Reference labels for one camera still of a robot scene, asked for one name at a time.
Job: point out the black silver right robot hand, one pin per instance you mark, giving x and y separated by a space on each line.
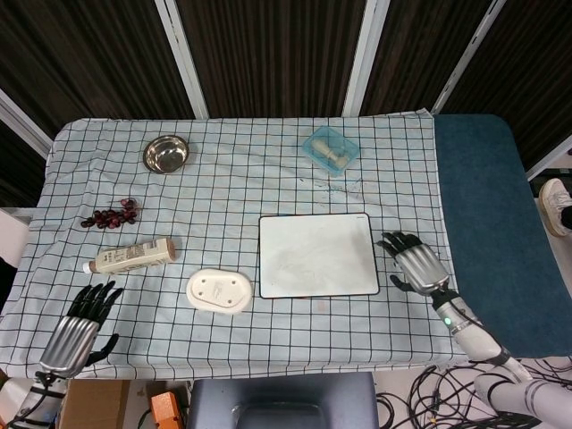
422 268

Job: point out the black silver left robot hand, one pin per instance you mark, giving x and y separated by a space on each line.
71 339

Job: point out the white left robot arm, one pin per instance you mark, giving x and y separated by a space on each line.
31 402

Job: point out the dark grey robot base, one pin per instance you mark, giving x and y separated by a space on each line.
286 397

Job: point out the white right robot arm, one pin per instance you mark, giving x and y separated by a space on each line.
478 339

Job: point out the white board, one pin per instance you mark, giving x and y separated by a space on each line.
317 254

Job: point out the brown cardboard box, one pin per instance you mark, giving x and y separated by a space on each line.
94 404

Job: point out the teal blue table pad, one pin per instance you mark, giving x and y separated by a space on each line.
487 223

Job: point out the orange plastic device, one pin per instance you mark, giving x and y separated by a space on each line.
165 413

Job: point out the bunch of dark red grapes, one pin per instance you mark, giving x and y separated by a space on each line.
109 218

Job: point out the cream wooden stamp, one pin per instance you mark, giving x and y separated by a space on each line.
330 154

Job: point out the white sneaker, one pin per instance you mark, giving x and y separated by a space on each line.
556 203

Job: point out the white oval plastic dish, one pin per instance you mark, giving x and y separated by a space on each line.
219 292

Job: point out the clear container with blue rim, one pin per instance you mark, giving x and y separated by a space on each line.
315 147

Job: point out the white black checkered tablecloth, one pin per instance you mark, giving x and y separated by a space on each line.
223 201

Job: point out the stainless steel bowl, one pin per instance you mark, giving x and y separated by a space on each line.
165 154

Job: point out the white partition frame post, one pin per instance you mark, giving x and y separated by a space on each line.
549 156
469 58
362 58
183 58
24 120

